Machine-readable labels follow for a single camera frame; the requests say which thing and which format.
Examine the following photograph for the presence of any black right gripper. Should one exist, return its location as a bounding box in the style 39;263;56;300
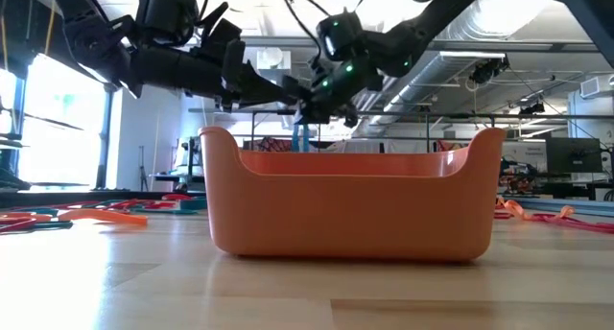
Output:
282;56;385;129

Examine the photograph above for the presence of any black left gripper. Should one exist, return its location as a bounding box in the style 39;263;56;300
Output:
191;16;301;111

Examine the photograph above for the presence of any blue rubber band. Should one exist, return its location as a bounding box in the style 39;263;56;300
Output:
13;206;62;217
291;122;312;153
131;198;208;215

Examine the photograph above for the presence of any orange rubber band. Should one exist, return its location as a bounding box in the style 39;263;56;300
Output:
57;208;149;227
495;197;577;222

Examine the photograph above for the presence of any green rubber band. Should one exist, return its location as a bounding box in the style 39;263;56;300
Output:
28;219;74;231

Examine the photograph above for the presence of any white cloth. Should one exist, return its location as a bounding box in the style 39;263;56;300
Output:
325;137;385;153

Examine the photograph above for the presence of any white machine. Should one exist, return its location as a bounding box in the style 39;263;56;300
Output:
173;136;203;177

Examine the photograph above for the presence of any orange plastic basket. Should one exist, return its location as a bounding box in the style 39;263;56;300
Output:
199;125;508;264

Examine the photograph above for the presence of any background table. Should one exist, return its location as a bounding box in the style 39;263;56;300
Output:
150;172;208;192

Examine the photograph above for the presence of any thin tripod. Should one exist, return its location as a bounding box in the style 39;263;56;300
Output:
136;145;151;192

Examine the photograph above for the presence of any black pillar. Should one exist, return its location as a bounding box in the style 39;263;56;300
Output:
94;82;120;191

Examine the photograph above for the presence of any black horizontal railing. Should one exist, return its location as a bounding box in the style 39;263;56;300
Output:
189;107;614;153

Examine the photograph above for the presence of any black ceiling device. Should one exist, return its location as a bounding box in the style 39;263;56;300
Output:
468;55;510;85
519;101;547;116

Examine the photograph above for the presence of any cluttered workbench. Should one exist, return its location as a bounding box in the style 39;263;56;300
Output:
498;156;614;202

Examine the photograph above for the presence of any black computer monitor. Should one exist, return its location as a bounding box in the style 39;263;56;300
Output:
545;136;604;175

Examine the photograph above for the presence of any yellow cable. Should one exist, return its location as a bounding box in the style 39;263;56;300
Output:
43;0;58;58

